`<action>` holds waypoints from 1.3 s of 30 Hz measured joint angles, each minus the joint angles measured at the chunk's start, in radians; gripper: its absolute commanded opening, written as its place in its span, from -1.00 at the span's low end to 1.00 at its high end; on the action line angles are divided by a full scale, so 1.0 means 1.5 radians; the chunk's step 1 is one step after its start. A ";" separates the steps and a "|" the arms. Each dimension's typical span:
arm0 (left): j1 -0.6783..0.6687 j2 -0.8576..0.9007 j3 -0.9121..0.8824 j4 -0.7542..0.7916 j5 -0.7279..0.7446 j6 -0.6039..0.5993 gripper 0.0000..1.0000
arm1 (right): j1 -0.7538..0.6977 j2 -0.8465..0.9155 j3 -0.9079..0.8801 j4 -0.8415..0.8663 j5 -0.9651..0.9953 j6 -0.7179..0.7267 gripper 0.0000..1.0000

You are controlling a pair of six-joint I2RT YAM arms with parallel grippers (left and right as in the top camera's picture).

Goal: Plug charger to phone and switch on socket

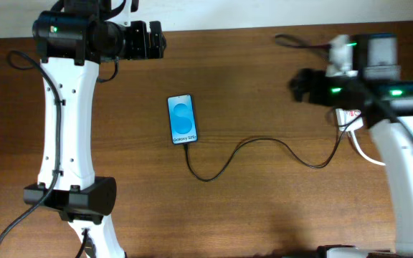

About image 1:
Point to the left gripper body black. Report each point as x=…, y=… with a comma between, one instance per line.
x=136, y=42

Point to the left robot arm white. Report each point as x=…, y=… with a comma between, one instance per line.
x=73, y=39

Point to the white power strip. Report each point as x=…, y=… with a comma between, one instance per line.
x=349, y=120

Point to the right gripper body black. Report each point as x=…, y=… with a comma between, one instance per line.
x=305, y=84

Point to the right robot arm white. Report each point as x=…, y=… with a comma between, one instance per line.
x=363, y=74

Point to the blue Galaxy smartphone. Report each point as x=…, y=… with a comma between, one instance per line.
x=182, y=119

